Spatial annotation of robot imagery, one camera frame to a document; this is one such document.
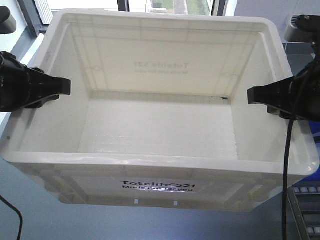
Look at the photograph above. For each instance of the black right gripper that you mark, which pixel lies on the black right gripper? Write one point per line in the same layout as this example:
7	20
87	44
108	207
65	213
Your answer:
298	95

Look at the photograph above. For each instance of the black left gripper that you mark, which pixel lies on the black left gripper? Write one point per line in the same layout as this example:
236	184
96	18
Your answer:
19	84

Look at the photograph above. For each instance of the white plastic tote bin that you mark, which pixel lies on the white plastic tote bin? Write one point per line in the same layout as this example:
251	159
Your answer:
158	114

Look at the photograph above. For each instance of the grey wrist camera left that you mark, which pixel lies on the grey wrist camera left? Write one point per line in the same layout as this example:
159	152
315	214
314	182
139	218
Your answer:
8	24

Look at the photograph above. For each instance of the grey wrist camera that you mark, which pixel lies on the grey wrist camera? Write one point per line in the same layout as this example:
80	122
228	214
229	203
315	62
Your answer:
8	24
303	28

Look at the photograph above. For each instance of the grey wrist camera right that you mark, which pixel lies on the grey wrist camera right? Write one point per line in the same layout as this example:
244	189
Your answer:
303	28

